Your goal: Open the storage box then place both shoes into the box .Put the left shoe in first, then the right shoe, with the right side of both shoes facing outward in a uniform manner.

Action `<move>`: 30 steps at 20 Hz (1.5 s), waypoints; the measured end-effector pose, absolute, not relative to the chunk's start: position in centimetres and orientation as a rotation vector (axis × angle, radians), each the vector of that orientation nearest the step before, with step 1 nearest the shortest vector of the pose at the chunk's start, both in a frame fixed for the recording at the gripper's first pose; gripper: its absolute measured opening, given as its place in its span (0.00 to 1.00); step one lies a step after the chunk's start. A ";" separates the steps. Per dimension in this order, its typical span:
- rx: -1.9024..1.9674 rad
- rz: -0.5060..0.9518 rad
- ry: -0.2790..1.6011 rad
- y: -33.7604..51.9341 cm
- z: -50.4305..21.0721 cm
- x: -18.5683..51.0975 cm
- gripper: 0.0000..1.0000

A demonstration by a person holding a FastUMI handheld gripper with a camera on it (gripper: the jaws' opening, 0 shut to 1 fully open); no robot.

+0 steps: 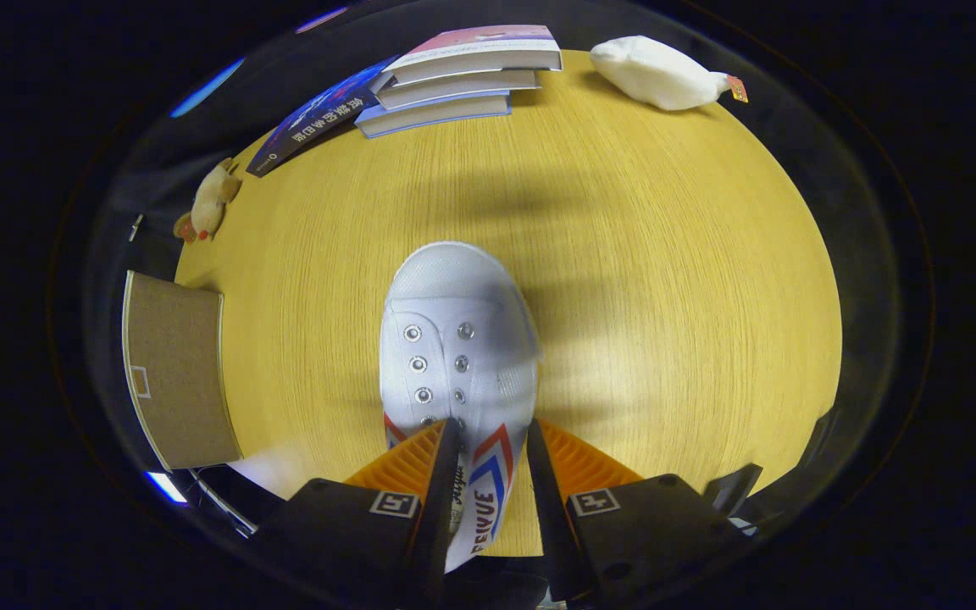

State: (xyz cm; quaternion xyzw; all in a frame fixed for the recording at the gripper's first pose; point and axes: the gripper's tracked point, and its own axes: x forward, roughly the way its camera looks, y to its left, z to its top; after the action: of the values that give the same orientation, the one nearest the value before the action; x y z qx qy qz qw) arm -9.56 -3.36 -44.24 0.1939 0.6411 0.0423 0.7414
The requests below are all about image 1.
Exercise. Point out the beige fabric storage box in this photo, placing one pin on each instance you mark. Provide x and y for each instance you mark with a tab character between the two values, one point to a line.
174	373

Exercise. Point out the pink cover book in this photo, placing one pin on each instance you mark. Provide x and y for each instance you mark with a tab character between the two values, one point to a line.
479	51

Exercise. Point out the white striped canvas shoe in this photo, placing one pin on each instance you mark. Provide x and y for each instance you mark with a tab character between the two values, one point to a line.
454	339

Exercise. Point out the white plush toy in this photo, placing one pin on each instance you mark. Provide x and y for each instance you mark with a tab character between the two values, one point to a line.
657	72

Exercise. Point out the laptop computer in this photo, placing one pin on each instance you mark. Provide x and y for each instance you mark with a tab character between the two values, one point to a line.
168	487

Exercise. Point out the dark blue book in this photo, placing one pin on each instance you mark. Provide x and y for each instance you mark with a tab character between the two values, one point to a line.
318	114

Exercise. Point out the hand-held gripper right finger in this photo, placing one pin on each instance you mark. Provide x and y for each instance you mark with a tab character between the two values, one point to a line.
549	508

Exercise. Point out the beige plush dog toy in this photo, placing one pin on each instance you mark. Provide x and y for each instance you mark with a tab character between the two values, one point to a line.
210	203

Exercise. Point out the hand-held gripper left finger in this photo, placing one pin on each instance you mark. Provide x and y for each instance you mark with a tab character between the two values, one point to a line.
441	508

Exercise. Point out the white cloth clip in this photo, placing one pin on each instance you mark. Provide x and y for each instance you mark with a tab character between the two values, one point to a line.
135	227

